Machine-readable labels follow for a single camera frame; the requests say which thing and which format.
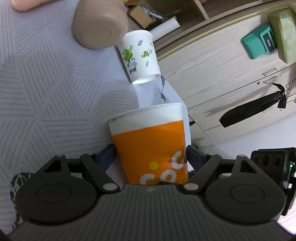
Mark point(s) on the wooden open shelf unit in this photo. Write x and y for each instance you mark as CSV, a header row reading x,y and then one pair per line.
x,y
197,17

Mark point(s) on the light wood wardrobe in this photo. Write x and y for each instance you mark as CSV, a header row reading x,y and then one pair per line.
x,y
212,73

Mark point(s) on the beige plastic cup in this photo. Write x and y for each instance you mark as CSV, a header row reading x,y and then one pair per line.
x,y
99,24

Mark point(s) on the teal phone pouch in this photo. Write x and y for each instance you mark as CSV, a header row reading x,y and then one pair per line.
x,y
259,41

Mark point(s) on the green box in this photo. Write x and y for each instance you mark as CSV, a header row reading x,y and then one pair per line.
x,y
283,26

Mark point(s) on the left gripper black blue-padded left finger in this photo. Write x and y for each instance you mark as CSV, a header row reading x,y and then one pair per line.
x,y
96,166

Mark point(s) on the small cardboard box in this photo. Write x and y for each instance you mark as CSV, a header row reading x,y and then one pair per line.
x,y
140,17

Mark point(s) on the light grey patterned tablecloth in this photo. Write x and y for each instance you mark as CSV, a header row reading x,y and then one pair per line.
x,y
56,95

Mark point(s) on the wire hook rack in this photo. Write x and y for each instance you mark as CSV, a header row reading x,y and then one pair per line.
x,y
290,91

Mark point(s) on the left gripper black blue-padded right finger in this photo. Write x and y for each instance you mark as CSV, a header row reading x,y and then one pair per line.
x,y
206,169

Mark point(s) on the black ribbon bow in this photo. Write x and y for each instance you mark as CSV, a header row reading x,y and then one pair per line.
x,y
254,107

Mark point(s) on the white floral paper cup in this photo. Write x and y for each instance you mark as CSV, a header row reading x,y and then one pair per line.
x,y
139,56

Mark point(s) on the pink plastic cup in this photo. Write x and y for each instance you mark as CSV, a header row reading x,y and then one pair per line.
x,y
25,5

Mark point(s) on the white paper towel roll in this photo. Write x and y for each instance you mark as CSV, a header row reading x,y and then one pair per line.
x,y
164,28

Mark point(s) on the orange paper cup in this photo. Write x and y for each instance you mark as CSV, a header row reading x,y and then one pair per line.
x,y
151,144

